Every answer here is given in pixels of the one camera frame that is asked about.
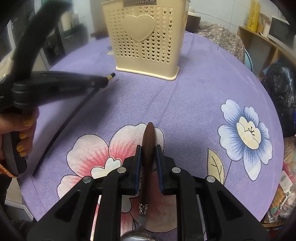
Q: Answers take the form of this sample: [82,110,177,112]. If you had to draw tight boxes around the black chopstick gold band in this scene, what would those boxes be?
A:
[106,73,116,81]

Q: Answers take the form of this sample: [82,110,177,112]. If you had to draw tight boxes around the wooden handled metal spoon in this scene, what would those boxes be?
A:
[120,122,158,240]

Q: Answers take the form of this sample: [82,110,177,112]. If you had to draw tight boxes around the left hand yellow nails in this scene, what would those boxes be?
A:
[1,108,39,160]

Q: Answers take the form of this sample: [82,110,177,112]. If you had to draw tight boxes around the water dispenser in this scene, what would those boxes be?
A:
[40,21,88,70]

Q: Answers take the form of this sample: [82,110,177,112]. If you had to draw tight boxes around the clear bag of colourful items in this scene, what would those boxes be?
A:
[263,136,296,224]

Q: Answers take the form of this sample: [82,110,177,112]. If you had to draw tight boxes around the purple floral tablecloth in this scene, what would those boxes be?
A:
[19,33,283,220]

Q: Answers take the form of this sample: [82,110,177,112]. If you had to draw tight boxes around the cream plastic cutlery holder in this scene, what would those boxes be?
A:
[101,0,190,81]

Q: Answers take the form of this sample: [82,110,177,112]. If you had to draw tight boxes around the black plastic bag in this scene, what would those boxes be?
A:
[261,63,295,138]

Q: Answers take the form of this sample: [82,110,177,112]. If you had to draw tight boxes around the wooden shelf unit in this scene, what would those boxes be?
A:
[237,26,295,79]

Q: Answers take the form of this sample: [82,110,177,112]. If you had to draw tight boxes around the floral fabric covered chair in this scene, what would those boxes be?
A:
[197,21,245,64]

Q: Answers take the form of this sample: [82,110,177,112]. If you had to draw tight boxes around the white microwave oven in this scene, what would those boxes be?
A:
[267,16,295,49]

